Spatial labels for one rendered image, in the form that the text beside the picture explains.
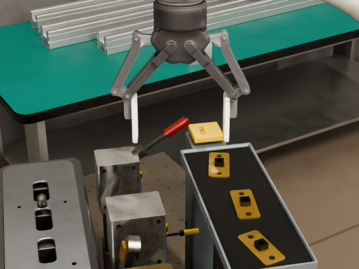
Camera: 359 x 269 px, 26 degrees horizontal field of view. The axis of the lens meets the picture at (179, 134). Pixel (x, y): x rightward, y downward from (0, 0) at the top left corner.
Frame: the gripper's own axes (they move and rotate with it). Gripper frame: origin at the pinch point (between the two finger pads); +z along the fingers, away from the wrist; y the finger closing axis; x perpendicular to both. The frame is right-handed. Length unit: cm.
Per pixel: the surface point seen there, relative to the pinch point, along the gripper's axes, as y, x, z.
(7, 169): 37, -48, 30
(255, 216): -12.4, -5.5, 17.9
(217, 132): -7.9, -34.0, 15.3
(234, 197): -9.4, -11.2, 17.4
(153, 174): 6, -94, 55
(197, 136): -3.8, -32.4, 15.5
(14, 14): 69, -226, 43
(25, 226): 30, -27, 32
